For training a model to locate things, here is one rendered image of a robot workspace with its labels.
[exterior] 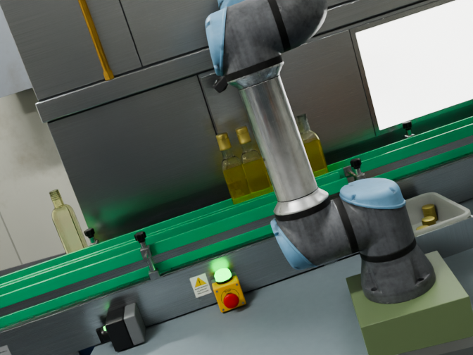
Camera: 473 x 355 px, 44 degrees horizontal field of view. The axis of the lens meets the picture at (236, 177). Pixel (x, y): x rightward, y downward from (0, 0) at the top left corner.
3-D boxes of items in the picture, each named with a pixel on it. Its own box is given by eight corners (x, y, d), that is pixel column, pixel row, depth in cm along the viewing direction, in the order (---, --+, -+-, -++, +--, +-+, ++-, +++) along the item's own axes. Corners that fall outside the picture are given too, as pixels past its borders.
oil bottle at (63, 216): (96, 263, 180) (64, 185, 174) (92, 270, 175) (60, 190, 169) (78, 269, 181) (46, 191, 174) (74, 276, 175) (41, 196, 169)
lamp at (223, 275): (231, 274, 155) (228, 263, 155) (233, 280, 151) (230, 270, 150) (215, 279, 155) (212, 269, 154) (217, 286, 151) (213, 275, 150)
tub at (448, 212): (438, 218, 166) (432, 189, 164) (481, 243, 145) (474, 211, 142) (381, 238, 165) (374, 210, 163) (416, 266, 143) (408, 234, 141)
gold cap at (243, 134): (253, 141, 164) (248, 126, 163) (241, 145, 163) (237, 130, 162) (248, 139, 167) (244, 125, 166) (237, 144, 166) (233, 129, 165)
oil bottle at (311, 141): (331, 194, 175) (312, 127, 170) (336, 198, 170) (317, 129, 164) (313, 200, 175) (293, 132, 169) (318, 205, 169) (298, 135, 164)
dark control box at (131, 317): (146, 329, 157) (136, 301, 155) (146, 343, 149) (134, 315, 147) (117, 339, 156) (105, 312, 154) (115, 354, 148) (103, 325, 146)
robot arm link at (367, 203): (423, 244, 113) (405, 180, 110) (357, 265, 115) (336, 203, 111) (405, 222, 125) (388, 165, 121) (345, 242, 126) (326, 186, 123)
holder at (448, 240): (430, 214, 171) (424, 190, 170) (481, 245, 145) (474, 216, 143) (376, 233, 170) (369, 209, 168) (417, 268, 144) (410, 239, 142)
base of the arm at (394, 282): (440, 294, 113) (427, 249, 111) (364, 310, 117) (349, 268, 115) (431, 258, 127) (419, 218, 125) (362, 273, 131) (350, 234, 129)
